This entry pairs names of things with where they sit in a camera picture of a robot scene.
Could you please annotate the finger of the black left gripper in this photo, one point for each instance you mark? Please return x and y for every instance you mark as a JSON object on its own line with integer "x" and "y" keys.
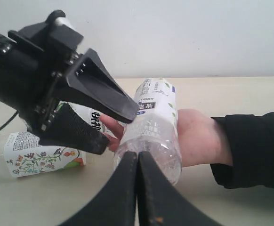
{"x": 91, "y": 85}

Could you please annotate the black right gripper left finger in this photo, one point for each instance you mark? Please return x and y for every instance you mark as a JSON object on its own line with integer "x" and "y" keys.
{"x": 115, "y": 203}

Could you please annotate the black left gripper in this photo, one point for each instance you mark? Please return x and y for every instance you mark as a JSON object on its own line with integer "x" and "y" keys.
{"x": 30, "y": 71}

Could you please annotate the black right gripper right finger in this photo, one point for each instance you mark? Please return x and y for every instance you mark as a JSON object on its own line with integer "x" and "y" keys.
{"x": 159, "y": 203}

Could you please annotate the floral label tea bottle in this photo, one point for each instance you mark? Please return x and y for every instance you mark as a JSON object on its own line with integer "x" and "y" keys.
{"x": 21, "y": 155}

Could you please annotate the jasmine oolong tea bottle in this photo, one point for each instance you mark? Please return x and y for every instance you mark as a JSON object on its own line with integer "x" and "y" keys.
{"x": 154, "y": 128}

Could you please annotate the black sleeved forearm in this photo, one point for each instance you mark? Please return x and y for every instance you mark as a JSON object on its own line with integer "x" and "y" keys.
{"x": 251, "y": 141}

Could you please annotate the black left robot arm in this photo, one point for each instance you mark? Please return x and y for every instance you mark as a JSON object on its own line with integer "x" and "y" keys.
{"x": 41, "y": 73}

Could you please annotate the lime label drink bottle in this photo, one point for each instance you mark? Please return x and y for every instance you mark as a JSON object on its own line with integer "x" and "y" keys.
{"x": 90, "y": 116}

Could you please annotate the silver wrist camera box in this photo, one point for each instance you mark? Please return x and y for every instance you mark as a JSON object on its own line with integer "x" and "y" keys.
{"x": 62, "y": 35}

